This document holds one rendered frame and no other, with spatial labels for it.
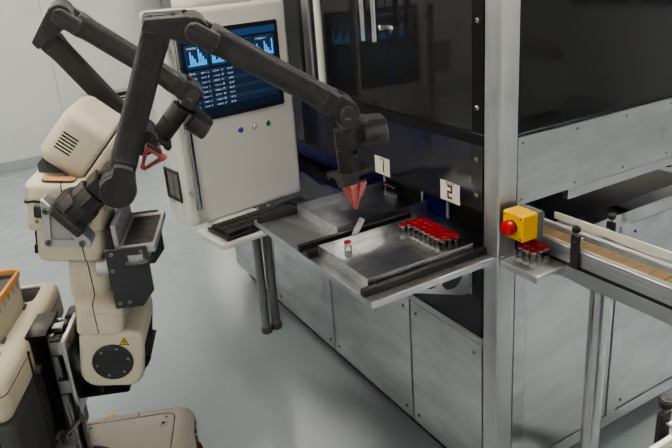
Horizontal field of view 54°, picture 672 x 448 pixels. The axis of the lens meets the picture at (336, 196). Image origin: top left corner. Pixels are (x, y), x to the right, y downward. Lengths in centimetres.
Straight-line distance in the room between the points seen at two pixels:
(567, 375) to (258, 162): 129
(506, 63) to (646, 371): 137
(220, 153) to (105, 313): 84
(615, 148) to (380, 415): 134
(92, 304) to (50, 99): 518
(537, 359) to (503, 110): 80
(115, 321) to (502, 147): 108
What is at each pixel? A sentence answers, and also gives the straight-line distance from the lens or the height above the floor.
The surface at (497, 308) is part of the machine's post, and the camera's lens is 190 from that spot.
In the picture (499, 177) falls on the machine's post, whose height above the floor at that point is 111.
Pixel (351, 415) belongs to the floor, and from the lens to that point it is 269.
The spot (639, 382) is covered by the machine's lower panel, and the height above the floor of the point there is 19.
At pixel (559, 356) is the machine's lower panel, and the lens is 220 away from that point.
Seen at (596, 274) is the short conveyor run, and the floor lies 89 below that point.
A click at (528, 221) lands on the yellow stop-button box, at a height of 101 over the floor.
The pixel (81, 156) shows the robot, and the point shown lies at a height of 128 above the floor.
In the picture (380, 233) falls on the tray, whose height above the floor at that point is 90.
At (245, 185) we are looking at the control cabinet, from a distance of 248.
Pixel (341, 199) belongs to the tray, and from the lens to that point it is 226.
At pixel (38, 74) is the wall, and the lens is 683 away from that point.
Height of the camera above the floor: 167
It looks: 20 degrees down
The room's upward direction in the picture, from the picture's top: 4 degrees counter-clockwise
